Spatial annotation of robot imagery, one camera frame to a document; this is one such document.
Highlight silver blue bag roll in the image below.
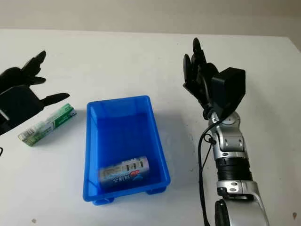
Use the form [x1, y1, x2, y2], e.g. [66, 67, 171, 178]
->
[97, 155, 151, 189]

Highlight blue plastic tray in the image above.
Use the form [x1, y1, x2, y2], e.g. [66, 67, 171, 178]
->
[82, 95, 171, 206]

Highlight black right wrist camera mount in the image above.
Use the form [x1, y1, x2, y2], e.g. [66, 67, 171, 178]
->
[210, 67, 246, 118]

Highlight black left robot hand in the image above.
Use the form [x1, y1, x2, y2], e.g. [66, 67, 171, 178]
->
[0, 50, 71, 137]

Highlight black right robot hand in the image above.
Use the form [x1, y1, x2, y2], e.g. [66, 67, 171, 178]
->
[182, 37, 221, 109]

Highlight green white toothpaste box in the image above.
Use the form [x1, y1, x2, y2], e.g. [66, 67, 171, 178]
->
[18, 103, 78, 147]

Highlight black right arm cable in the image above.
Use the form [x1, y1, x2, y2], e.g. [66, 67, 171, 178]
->
[197, 70, 228, 226]

